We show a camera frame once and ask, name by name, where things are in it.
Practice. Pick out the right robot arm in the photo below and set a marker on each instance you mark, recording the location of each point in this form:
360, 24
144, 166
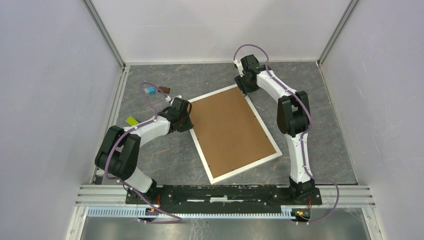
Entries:
292, 118

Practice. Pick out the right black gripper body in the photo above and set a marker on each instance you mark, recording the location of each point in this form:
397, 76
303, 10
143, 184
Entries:
246, 87

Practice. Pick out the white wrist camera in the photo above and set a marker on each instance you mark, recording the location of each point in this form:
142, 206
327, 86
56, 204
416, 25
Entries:
170, 99
238, 66

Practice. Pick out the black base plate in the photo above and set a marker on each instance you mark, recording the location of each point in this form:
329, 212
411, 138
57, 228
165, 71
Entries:
230, 199

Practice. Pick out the blue grey toy block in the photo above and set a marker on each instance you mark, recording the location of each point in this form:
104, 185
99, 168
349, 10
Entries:
149, 91

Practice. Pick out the toy brick car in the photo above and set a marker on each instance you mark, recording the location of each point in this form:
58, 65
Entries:
132, 121

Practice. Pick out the brown cardboard backing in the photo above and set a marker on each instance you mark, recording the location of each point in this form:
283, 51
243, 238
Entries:
232, 132

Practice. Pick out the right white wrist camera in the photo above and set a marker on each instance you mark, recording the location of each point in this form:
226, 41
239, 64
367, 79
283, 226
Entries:
238, 66

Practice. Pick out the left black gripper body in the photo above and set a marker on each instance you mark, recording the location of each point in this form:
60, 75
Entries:
186, 123

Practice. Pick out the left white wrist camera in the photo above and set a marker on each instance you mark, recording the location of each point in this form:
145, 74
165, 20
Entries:
170, 99

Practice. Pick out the slotted cable duct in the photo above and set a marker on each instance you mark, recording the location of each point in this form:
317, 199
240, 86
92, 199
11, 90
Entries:
140, 212

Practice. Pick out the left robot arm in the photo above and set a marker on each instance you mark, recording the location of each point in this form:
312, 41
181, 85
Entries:
119, 151

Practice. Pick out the brown toy block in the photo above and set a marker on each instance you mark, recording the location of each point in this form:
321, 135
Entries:
165, 89

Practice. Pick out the white picture frame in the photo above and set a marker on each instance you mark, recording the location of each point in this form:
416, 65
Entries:
265, 159

